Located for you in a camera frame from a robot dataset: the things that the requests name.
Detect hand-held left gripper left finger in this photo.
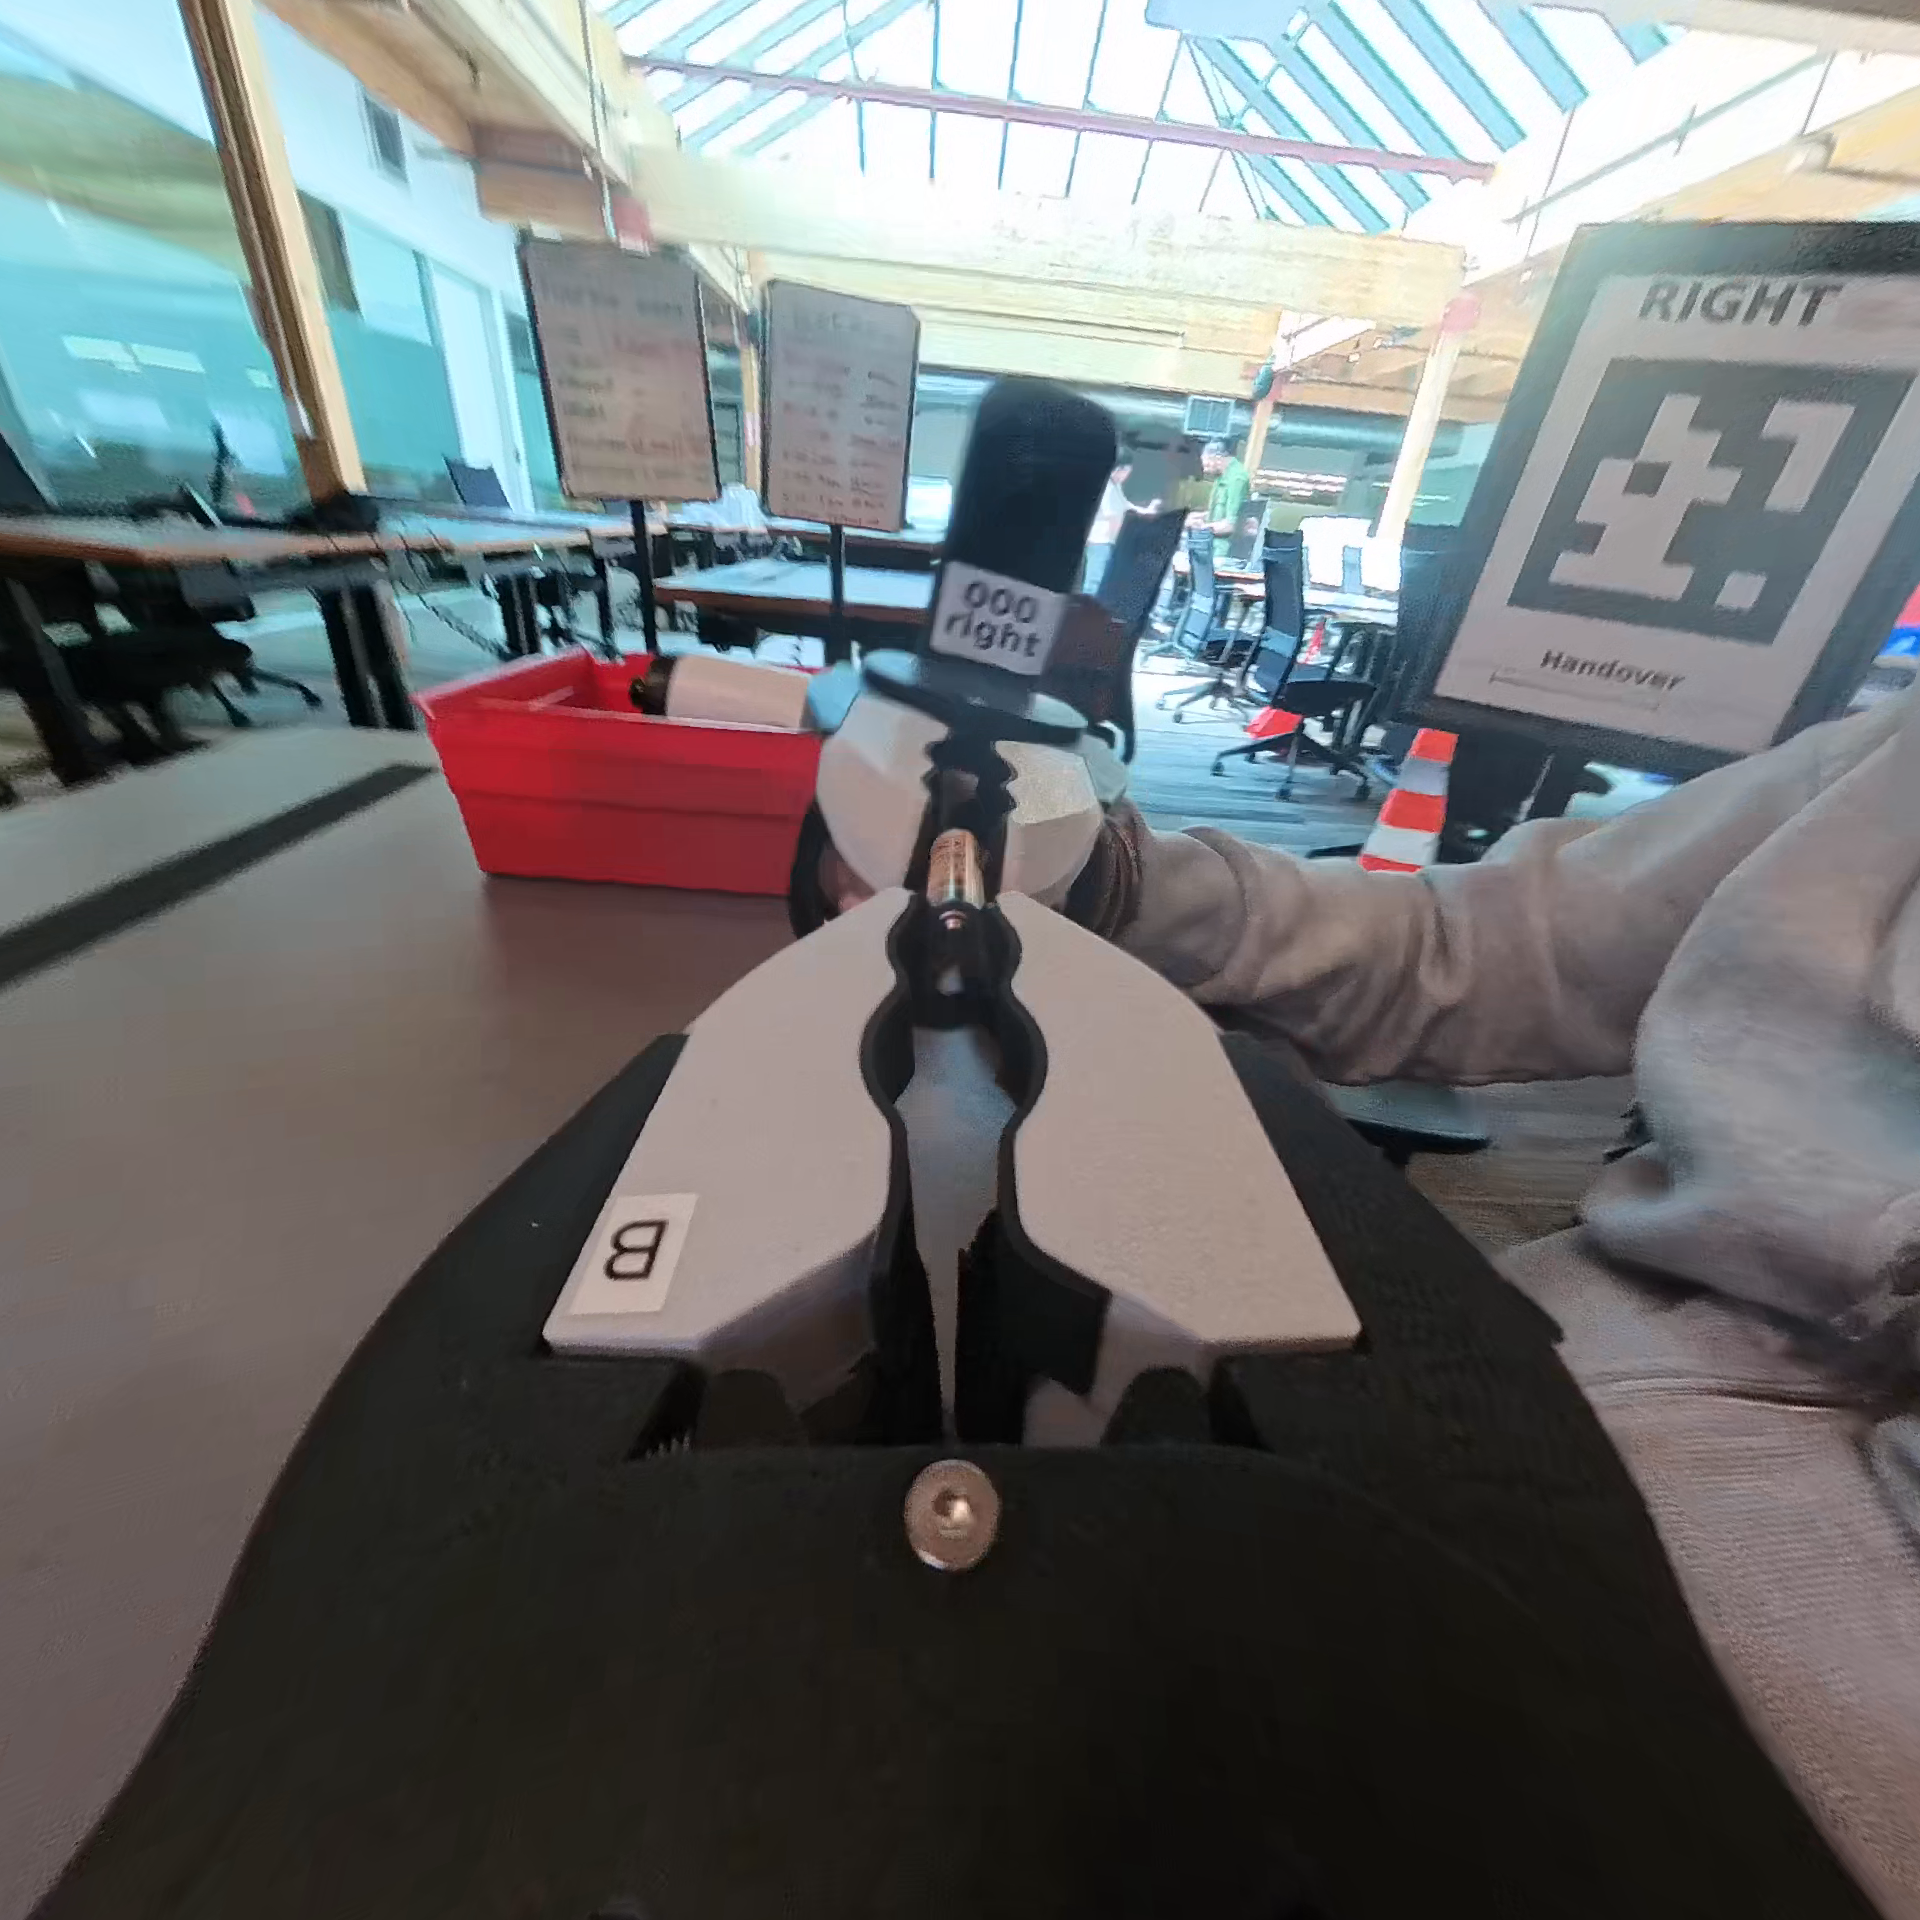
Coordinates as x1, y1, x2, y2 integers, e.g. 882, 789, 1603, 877
544, 887, 923, 1411

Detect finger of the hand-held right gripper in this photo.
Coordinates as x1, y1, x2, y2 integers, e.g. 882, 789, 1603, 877
817, 704, 945, 906
993, 741, 1130, 906

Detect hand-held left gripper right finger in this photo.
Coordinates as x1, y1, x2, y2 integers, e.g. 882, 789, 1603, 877
993, 890, 1364, 1419

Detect copper black battery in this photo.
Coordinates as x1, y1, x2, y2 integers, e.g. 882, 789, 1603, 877
928, 832, 993, 1003

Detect red plastic bin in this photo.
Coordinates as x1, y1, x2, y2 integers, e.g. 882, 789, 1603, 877
413, 650, 830, 900

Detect person's right forearm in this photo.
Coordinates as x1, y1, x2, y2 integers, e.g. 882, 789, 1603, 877
1137, 705, 1802, 1091

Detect brown chair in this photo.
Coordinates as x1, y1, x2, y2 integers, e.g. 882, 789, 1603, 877
1050, 592, 1137, 727

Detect white bottle black cap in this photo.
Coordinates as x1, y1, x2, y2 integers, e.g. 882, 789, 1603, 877
629, 653, 821, 734

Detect handwritten whiteboard on stand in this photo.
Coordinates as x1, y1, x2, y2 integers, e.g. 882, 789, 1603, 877
756, 276, 922, 665
517, 235, 726, 658

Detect black perforated armrest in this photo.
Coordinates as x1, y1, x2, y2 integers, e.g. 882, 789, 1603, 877
1333, 1082, 1492, 1159

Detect black office chair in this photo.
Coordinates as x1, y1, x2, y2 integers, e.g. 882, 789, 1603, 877
1212, 526, 1376, 801

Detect orange traffic cone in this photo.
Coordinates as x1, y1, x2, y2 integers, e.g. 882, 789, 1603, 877
1356, 728, 1460, 877

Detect person's grey hooded jacket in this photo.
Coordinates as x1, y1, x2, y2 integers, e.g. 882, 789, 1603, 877
1498, 675, 1920, 1920

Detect framed marker sign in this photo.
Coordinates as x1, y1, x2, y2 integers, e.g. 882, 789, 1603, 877
1410, 223, 1920, 782

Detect gold bracelets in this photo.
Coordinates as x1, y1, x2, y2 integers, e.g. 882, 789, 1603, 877
1079, 801, 1152, 941

